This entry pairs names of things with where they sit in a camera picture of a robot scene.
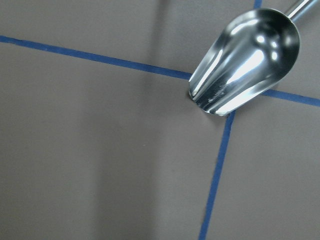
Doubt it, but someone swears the metal ice scoop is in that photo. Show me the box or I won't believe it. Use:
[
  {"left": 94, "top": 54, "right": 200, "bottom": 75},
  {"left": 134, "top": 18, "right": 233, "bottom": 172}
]
[{"left": 188, "top": 0, "right": 315, "bottom": 116}]

